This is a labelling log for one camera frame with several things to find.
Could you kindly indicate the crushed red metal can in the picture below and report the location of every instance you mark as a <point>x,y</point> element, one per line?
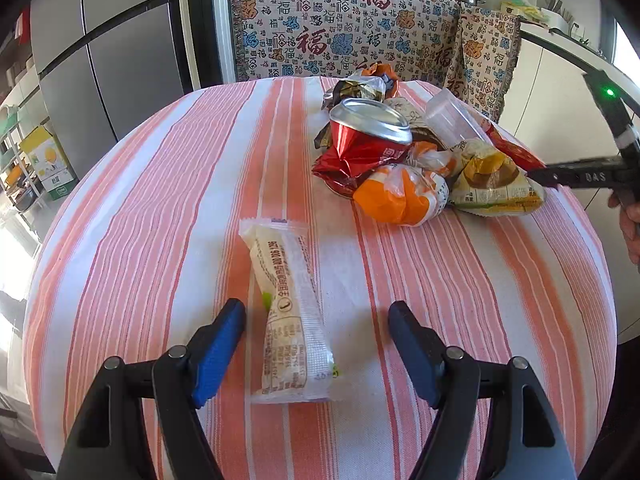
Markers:
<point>360,147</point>

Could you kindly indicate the metal shelf rack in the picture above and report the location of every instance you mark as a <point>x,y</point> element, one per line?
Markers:
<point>17,170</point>

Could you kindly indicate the orange and blue wrapper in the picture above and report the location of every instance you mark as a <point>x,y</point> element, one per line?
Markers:
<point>382,72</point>

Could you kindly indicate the grey refrigerator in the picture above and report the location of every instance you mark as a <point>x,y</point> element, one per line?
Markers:
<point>110,60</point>

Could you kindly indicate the person's right hand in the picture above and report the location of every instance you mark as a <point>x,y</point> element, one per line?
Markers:
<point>629,225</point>

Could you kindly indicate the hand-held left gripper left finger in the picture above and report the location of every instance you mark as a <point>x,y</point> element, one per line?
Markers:
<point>220,355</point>

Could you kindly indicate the striped orange tablecloth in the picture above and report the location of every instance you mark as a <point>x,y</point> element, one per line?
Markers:
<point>150,240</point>

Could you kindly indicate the patterned cloth covered chair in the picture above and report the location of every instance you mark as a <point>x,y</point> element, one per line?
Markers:
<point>320,25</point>

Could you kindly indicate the floral paper bag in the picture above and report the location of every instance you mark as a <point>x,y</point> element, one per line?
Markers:
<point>406,110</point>

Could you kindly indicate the red and white packet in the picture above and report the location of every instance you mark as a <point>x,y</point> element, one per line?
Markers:
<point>510,149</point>

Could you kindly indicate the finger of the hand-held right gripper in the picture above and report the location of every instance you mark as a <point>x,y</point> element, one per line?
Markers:
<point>575,176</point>

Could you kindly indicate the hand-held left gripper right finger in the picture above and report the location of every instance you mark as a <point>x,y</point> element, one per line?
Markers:
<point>415,346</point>

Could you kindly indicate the white kitchen cabinet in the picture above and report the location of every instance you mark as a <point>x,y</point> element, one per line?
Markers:
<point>555,95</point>

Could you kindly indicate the orange and white wrapper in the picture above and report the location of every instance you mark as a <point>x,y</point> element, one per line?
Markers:
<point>395,195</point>

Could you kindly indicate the yellow green cloth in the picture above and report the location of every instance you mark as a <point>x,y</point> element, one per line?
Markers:
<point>520,10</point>

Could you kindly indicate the yellow and green wrapper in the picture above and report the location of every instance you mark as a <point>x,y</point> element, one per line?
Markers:
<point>495,180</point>

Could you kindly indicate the yellow cardboard box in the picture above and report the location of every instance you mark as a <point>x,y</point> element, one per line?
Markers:
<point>47,160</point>

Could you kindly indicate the utensil holder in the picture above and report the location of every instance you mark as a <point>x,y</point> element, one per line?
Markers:
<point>565,15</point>

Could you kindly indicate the crumpled gold foil wrapper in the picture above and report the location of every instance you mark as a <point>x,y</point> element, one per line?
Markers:
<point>355,91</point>

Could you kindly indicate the white snack packet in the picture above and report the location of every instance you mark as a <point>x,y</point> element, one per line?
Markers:
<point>290,310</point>

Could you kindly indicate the clear plastic cup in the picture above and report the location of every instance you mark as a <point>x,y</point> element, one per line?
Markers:
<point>450,117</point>

